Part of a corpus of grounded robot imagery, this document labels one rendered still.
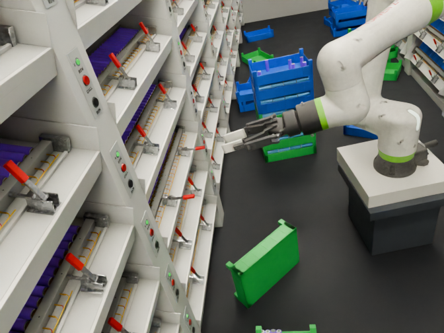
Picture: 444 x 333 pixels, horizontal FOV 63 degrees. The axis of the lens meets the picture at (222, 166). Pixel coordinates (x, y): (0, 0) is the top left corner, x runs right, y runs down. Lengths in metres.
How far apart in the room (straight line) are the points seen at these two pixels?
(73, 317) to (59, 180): 0.23
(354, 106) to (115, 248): 0.68
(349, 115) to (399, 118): 0.34
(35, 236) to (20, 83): 0.21
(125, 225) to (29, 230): 0.28
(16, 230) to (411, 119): 1.16
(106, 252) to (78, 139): 0.23
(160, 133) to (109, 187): 0.39
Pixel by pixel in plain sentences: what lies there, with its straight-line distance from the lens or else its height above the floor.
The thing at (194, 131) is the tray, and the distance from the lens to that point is 1.46.
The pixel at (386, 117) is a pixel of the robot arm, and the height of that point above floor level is 0.57.
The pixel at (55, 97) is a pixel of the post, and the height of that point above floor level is 1.04.
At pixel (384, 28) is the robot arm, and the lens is 1.09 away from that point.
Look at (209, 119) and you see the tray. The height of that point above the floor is 0.36.
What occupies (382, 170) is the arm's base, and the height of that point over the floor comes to 0.36.
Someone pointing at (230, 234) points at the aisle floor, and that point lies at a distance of 1.74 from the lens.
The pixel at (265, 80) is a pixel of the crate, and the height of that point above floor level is 0.51.
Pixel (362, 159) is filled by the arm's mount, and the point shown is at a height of 0.34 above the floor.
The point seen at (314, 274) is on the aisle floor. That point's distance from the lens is 1.55.
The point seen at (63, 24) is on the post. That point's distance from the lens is 0.69.
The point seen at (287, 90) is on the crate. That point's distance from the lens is 1.93.
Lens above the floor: 1.24
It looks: 35 degrees down
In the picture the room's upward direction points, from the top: 13 degrees counter-clockwise
